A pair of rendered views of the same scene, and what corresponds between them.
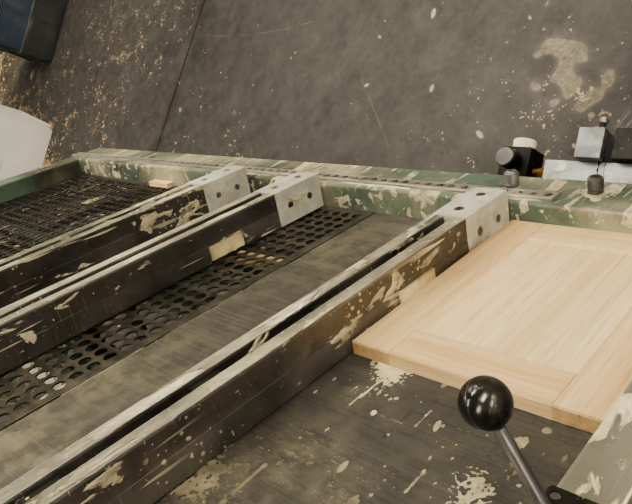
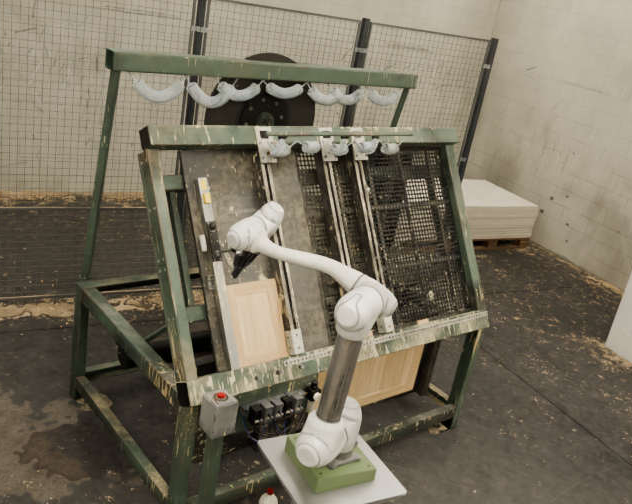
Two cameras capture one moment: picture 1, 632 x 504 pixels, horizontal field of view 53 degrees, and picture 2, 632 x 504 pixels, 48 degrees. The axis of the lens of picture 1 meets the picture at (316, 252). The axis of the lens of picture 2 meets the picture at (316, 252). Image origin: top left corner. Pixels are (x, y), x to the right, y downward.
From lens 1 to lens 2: 3.16 m
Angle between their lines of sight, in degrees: 47
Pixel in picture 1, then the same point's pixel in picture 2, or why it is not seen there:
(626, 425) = (221, 282)
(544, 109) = not seen: outside the picture
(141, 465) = not seen: hidden behind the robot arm
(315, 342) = (276, 267)
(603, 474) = (218, 269)
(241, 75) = (558, 461)
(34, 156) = not seen: outside the picture
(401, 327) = (270, 289)
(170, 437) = not seen: hidden behind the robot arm
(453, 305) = (269, 304)
